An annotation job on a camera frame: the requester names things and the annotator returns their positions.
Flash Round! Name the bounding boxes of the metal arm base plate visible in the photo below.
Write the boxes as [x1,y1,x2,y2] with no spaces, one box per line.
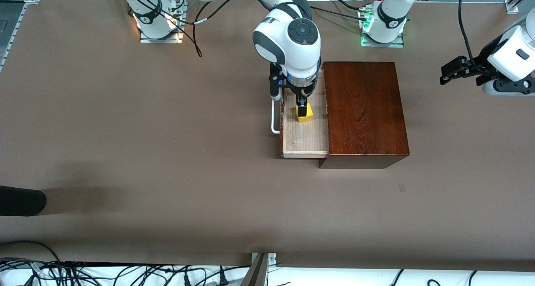
[359,4,405,49]
[139,4,185,43]

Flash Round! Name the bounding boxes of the grey camera stand post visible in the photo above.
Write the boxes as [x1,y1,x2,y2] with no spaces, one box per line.
[239,253,270,286]

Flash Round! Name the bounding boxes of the white metal drawer handle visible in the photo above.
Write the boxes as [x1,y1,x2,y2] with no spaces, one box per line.
[270,98,282,135]

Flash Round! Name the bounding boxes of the wooden drawer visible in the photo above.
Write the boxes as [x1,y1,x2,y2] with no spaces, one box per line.
[279,69,331,159]

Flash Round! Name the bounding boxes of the yellow wooden block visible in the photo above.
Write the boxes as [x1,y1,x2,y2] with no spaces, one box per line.
[295,103,315,124]

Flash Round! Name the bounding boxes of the dark brown wooden cabinet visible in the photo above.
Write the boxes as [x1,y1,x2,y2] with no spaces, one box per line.
[318,61,410,170]

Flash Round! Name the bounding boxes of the black cable across table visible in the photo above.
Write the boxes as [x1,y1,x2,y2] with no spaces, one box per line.
[309,0,365,21]

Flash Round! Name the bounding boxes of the black ribbed cylinder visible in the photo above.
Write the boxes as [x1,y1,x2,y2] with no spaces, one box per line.
[0,185,47,217]

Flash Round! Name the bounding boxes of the aluminium frame rail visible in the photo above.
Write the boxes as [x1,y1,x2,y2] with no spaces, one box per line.
[0,0,43,71]

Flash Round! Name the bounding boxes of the black hanging arm cable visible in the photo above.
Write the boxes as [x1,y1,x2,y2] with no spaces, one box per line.
[458,0,478,65]

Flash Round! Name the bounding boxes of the tangled black floor cables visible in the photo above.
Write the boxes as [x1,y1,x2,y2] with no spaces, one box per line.
[0,240,251,286]

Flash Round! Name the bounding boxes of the black looping arm cable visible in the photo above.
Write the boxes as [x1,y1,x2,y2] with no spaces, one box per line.
[125,0,251,58]

